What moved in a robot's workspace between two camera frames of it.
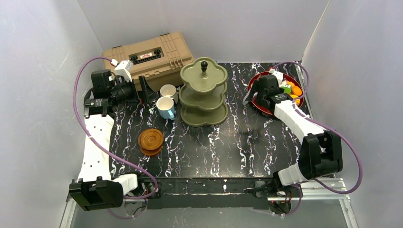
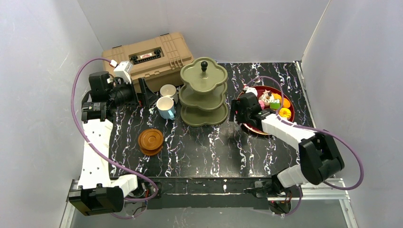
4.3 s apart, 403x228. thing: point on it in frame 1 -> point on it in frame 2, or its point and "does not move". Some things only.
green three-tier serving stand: x=203 y=82 does not move
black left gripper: x=138 y=91 does not move
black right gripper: x=252 y=93 -> x=235 y=111
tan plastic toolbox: x=158 y=59 does not move
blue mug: x=166 y=107 does not move
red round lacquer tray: x=253 y=96 -> x=285 y=112
